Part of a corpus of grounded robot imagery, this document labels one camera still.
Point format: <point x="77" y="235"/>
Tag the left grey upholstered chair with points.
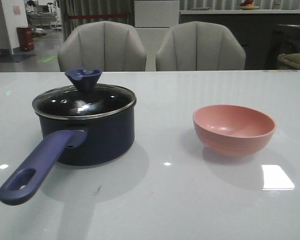
<point x="107" y="45"/>

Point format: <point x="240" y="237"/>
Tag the right grey upholstered chair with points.
<point x="200" y="46"/>

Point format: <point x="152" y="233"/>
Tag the fruit plate on counter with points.
<point x="248" y="5"/>

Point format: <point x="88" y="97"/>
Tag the pink plastic bowl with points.
<point x="233" y="130"/>

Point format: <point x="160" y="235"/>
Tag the red bin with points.
<point x="25" y="38"/>

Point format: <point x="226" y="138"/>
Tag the dark blue saucepan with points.
<point x="71" y="142"/>

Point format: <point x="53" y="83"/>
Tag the white drawer cabinet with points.
<point x="152" y="18"/>

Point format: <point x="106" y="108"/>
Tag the glass pot lid blue knob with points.
<point x="84" y="99"/>

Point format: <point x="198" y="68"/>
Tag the grey upholstered chair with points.
<point x="200" y="46"/>
<point x="107" y="45"/>

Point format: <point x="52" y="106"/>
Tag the red barrier belt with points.
<point x="99" y="16"/>

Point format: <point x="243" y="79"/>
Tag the dark glossy side table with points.
<point x="285" y="39"/>

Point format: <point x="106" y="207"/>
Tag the dark sideboard counter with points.
<point x="255" y="30"/>

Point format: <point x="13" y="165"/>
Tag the metal rack in background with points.
<point x="43" y="14"/>

